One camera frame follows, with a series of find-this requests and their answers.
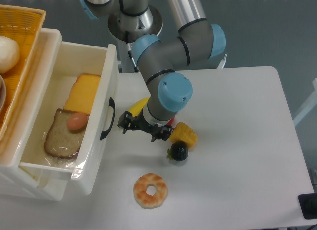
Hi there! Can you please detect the dark purple mangosteen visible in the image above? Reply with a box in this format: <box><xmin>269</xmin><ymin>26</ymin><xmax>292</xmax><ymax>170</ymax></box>
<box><xmin>167</xmin><ymin>141</ymin><xmax>188</xmax><ymax>162</ymax></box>

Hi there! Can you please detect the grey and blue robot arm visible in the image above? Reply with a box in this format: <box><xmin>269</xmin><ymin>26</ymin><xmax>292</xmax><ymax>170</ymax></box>
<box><xmin>79</xmin><ymin>0</ymin><xmax>226</xmax><ymax>140</ymax></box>

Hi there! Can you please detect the yellow banana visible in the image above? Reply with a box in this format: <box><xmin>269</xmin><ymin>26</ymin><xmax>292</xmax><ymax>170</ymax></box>
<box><xmin>128</xmin><ymin>97</ymin><xmax>149</xmax><ymax>117</ymax></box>

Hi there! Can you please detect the red bell pepper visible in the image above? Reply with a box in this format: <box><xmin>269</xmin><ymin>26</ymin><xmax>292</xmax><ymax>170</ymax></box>
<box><xmin>167</xmin><ymin>117</ymin><xmax>175</xmax><ymax>126</ymax></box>

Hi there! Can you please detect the brown bread slice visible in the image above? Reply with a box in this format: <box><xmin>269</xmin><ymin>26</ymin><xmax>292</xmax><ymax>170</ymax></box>
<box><xmin>44</xmin><ymin>108</ymin><xmax>87</xmax><ymax>159</ymax></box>

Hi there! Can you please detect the white table frame bracket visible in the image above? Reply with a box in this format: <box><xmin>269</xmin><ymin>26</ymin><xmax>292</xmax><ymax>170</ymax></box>
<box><xmin>217</xmin><ymin>53</ymin><xmax>228</xmax><ymax>69</ymax></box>

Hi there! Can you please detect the toasted bagel ring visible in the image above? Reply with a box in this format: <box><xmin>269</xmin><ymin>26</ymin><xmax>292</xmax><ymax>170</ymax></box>
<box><xmin>133</xmin><ymin>173</ymin><xmax>168</xmax><ymax>210</ymax></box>

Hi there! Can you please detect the white drawer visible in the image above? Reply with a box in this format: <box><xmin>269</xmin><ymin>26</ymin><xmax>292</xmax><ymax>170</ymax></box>
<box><xmin>20</xmin><ymin>42</ymin><xmax>118</xmax><ymax>200</ymax></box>

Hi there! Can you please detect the yellow wicker basket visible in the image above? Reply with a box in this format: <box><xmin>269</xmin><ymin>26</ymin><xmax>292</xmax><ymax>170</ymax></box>
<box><xmin>0</xmin><ymin>4</ymin><xmax>46</xmax><ymax>138</ymax></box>

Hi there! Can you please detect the brown egg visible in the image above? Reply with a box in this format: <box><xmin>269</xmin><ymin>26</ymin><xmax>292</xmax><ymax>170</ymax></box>
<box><xmin>66</xmin><ymin>112</ymin><xmax>88</xmax><ymax>131</ymax></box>

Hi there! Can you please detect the yellow toast slice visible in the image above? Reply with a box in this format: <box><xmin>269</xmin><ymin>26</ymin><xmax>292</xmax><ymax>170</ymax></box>
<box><xmin>63</xmin><ymin>74</ymin><xmax>101</xmax><ymax>115</ymax></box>

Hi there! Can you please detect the white round bun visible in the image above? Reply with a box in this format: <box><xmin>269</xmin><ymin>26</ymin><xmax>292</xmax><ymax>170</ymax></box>
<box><xmin>0</xmin><ymin>36</ymin><xmax>20</xmax><ymax>74</ymax></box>

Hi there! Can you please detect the black top drawer handle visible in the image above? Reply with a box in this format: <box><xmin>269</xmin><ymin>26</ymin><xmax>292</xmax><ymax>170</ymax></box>
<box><xmin>100</xmin><ymin>97</ymin><xmax>116</xmax><ymax>141</ymax></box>

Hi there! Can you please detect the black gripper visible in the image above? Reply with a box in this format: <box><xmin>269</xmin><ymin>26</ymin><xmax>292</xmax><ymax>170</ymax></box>
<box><xmin>117</xmin><ymin>111</ymin><xmax>173</xmax><ymax>142</ymax></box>

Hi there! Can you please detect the black device at edge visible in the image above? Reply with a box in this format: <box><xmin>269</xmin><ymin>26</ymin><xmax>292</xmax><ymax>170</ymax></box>
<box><xmin>298</xmin><ymin>193</ymin><xmax>317</xmax><ymax>220</ymax></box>

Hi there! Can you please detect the yellow bell pepper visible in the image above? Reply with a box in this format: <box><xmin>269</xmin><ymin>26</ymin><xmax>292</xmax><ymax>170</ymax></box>
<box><xmin>169</xmin><ymin>122</ymin><xmax>198</xmax><ymax>148</ymax></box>

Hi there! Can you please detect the white drawer cabinet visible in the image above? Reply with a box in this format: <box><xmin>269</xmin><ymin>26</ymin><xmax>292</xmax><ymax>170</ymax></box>
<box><xmin>0</xmin><ymin>28</ymin><xmax>65</xmax><ymax>200</ymax></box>

